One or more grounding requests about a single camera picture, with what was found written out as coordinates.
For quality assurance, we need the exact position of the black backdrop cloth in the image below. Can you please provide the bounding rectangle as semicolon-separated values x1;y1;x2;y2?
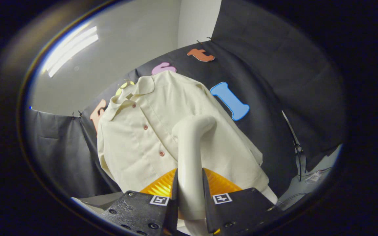
25;0;347;199

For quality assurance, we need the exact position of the black cable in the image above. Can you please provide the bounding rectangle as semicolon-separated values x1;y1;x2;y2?
292;141;332;182

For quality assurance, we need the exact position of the ceiling light panel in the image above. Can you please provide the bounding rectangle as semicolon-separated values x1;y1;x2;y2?
43;26;99;78

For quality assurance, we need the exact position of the cream button shirt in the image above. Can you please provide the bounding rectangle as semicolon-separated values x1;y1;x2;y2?
97;70;278;205

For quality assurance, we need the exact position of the grey top white cabinet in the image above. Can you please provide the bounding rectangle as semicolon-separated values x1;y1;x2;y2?
73;192;124;213

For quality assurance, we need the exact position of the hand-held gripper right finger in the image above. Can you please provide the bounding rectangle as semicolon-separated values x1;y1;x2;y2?
202;168;283;235

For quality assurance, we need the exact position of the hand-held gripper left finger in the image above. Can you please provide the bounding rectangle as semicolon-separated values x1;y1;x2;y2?
102;168;179;236

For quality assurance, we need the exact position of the clear plastic bag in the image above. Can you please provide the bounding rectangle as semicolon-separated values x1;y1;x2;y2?
306;170;323;185

